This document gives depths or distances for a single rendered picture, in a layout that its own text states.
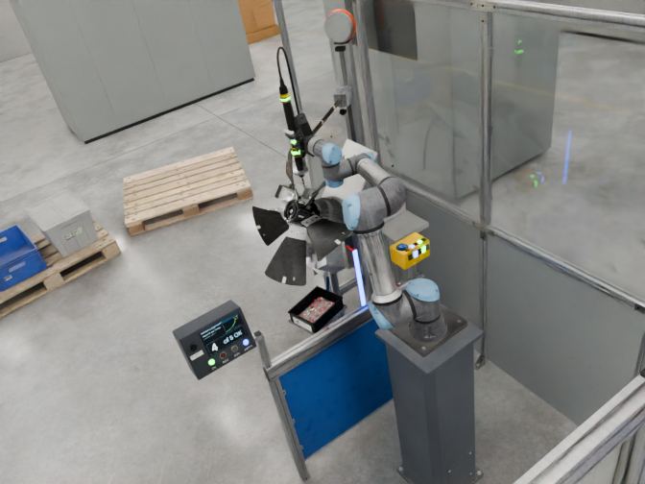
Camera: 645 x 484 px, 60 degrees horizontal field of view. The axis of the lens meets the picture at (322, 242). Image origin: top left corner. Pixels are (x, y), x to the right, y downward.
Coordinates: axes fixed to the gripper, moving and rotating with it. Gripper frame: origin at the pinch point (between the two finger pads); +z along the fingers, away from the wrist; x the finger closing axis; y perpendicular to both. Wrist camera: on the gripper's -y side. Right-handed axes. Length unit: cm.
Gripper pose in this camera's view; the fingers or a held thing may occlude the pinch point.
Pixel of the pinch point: (289, 127)
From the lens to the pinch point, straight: 248.7
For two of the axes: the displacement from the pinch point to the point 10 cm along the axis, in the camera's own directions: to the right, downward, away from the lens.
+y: 1.7, 8.0, 5.7
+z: -5.5, -4.1, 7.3
